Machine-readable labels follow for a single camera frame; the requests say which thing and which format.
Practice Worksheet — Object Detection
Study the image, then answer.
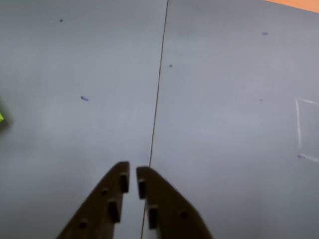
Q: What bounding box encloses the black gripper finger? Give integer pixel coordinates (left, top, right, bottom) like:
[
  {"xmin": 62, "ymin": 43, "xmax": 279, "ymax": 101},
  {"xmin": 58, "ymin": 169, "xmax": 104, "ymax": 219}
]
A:
[
  {"xmin": 136, "ymin": 166, "xmax": 215, "ymax": 239},
  {"xmin": 56, "ymin": 161, "xmax": 131, "ymax": 239}
]

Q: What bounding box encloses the gray rubber mat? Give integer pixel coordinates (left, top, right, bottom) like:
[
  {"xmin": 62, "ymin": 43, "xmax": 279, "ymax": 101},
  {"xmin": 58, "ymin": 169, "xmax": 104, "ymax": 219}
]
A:
[
  {"xmin": 141, "ymin": 0, "xmax": 319, "ymax": 239},
  {"xmin": 0, "ymin": 0, "xmax": 169, "ymax": 239}
]

